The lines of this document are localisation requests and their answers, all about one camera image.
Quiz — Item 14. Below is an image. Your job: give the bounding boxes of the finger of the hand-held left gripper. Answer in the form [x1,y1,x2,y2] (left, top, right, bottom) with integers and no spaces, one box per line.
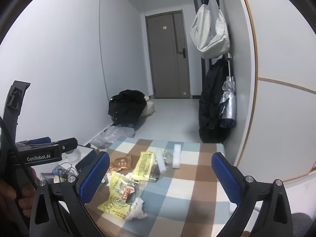
[51,138,79,152]
[15,136,52,147]

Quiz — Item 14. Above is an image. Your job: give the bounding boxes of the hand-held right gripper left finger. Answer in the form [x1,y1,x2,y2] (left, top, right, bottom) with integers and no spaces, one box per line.
[30,150,111,237]

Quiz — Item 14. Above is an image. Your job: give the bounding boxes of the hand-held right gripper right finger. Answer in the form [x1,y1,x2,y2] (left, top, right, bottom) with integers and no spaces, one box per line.
[211,152,294,237]

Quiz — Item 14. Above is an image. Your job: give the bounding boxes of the yellow snack wrapper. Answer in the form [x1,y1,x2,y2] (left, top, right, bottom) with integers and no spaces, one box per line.
[97,171,141,220]

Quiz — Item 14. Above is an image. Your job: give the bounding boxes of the white shoulder bag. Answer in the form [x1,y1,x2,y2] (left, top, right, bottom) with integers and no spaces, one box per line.
[190,0,230,59]

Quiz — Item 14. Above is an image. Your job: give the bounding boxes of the person's left hand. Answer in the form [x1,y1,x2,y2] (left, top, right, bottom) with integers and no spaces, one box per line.
[0,168,41,221]

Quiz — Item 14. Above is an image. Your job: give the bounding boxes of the small white jar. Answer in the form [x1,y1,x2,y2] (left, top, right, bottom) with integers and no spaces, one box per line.
[65,149,81,163]

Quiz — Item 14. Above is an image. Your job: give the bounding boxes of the dark flat case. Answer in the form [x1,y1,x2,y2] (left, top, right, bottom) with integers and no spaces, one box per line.
[75,150,99,176]

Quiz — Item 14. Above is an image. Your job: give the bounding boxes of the white bedside table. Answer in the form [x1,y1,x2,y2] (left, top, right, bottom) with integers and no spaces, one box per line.
[32,145,99,185]

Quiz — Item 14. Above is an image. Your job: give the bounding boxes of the brown snack packet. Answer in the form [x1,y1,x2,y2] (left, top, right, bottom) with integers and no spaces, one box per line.
[123,154,133,171]
[110,157,126,173]

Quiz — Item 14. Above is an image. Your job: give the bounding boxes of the plaid blanket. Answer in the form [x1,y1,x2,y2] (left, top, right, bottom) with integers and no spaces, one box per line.
[84,138,237,237]

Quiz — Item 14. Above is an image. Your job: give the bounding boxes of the clear plastic bag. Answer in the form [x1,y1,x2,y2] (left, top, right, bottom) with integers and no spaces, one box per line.
[89,125,136,150]

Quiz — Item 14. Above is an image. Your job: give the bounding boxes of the yellow printed wrapper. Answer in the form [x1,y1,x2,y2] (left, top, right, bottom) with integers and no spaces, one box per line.
[132,152,161,182]

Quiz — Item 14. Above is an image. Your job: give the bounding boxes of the white foam block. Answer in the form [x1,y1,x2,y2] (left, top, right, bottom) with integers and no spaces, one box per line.
[173,144,182,169]

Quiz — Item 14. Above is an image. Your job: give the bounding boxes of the crumpled white tissue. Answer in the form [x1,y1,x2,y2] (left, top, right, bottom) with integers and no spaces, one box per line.
[125,197,148,221]

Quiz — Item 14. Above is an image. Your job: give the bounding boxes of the dark snack wrapper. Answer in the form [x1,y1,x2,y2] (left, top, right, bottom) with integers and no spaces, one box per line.
[148,164,161,183]

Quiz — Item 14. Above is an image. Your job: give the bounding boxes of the crumpled clear plastic wrapper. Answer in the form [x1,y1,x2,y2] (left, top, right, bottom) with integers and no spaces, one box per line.
[163,149,173,166]

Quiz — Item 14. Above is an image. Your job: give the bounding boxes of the black clothes pile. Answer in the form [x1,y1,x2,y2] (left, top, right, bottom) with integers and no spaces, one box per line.
[108,89,147,125]

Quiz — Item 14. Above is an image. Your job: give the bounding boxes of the silver folded umbrella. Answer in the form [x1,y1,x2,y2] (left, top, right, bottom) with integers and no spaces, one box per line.
[218,53,237,129]

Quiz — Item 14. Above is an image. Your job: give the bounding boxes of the black hanging jacket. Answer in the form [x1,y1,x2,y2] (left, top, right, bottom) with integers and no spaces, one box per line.
[199,59,232,144]

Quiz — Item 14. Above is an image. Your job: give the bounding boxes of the beige cloth bag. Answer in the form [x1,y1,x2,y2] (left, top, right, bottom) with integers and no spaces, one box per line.
[139,96,156,118]

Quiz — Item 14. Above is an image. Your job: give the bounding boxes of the grey door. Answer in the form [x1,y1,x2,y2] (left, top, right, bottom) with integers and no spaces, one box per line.
[145,10,191,99]

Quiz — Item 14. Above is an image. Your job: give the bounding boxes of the tangled thin cables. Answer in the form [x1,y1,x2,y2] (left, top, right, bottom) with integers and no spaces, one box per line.
[52,162,78,178]

